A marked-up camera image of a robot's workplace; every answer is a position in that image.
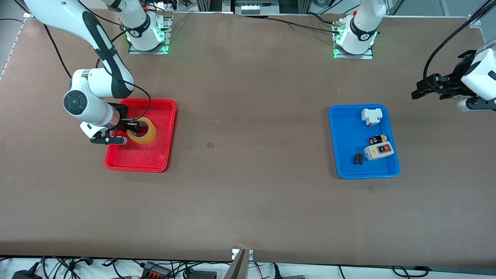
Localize black cable on table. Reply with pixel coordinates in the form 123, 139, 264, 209
267, 12, 342, 34

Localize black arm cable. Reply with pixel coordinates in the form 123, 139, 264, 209
15, 0, 152, 121
423, 0, 496, 85

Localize orange black power adapter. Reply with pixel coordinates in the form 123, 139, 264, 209
141, 262, 172, 279

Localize grey power strip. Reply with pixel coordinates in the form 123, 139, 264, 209
232, 0, 280, 16

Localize grey push-button switch box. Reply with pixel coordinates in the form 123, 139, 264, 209
364, 142, 395, 161

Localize red plastic tray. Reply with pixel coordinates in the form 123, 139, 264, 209
104, 98, 177, 173

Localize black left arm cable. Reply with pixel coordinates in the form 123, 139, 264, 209
423, 0, 496, 85

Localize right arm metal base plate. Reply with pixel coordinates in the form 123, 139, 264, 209
128, 12, 173, 55

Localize blue plastic tray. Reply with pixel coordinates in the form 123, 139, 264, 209
329, 104, 400, 180

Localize aluminium frame profile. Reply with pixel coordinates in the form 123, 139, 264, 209
15, 0, 39, 19
467, 0, 496, 26

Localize yellow clear tape roll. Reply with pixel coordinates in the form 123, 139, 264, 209
127, 117, 157, 145

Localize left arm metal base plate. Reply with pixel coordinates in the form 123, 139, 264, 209
332, 34, 374, 60

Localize black power plug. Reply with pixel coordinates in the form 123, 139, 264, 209
12, 263, 44, 279

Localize white electrical connector block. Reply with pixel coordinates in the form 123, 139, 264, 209
361, 108, 383, 127

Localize black looped floor cable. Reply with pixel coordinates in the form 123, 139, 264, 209
391, 265, 430, 278

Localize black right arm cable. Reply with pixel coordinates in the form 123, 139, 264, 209
15, 0, 152, 121

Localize metal bracket at table edge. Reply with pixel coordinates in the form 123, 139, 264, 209
223, 248, 254, 279

